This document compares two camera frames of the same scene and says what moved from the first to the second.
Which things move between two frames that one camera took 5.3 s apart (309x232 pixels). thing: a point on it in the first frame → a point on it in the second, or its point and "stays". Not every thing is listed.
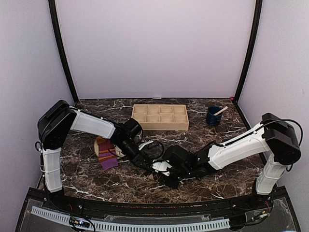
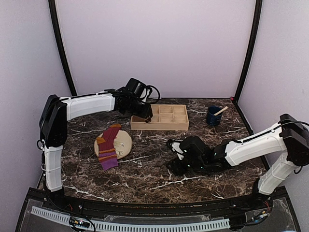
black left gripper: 139,159 → 144,114
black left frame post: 53,8 stays
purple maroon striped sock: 107,156 stays
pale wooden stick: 221,111 stays
